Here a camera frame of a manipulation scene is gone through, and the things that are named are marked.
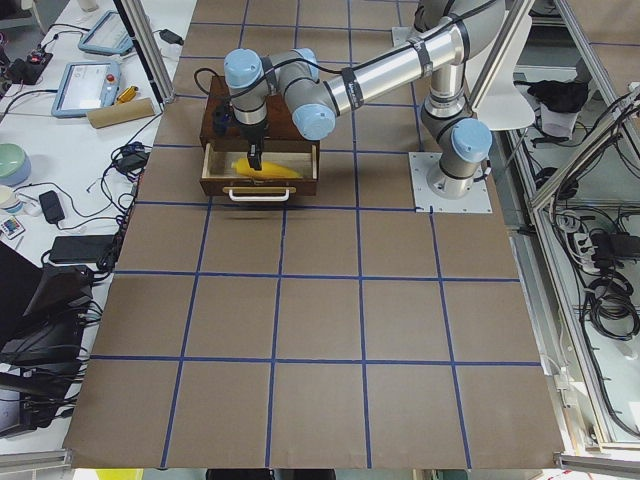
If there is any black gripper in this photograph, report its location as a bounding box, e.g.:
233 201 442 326
213 102 268 171

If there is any yellow corn cob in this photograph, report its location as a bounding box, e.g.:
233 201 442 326
231 158 302 180

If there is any wooden drawer with white handle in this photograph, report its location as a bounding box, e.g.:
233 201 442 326
200 139 320 201

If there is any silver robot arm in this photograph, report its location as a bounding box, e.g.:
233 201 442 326
200 1 506 201

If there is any dark wooden drawer cabinet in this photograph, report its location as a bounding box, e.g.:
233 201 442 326
200 77 304 146

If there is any gold cylindrical tool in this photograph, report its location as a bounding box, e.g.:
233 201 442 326
116 85 138 104

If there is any black power adapter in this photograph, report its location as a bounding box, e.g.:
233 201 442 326
159 29 184 46

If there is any cardboard tube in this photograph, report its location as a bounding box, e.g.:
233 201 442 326
86 98 155 129

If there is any blue teach pendant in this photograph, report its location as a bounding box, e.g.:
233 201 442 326
78 10 134 56
51 61 121 118

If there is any black power brick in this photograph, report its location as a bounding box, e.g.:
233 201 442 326
49 235 115 264

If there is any brown paper table mat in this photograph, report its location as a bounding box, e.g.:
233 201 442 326
65 1 563 469

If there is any black smartphone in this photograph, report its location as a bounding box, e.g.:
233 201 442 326
38 190 65 225

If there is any green bowl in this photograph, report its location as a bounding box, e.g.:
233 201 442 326
0 143 31 186

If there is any white chair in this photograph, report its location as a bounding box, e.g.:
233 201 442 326
469 1 535 131

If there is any white paper cup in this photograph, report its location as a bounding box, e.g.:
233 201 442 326
0 185 24 215

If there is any aluminium frame post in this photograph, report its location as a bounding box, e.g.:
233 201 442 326
113 0 175 105

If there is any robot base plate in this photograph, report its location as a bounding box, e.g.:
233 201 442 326
408 152 493 214

